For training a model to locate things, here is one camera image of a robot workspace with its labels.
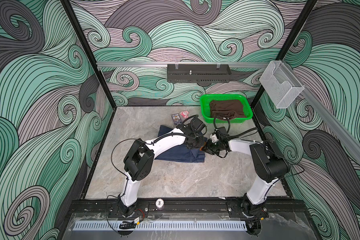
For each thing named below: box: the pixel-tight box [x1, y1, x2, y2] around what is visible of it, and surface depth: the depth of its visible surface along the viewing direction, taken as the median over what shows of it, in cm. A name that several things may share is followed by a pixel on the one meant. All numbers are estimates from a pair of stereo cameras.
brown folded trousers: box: [209, 100, 247, 121], surface depth 116 cm
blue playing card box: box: [171, 113, 182, 125], surface depth 113 cm
